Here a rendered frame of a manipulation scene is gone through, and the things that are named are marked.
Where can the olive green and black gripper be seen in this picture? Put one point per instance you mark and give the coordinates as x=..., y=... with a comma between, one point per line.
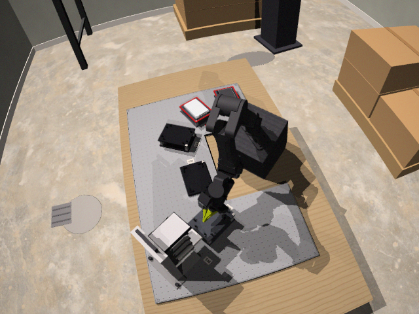
x=211, y=210

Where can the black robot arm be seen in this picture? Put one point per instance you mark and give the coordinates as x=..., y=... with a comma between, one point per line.
x=224, y=132

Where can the black rectangular frame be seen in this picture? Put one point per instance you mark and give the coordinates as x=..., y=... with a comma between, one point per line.
x=196, y=177

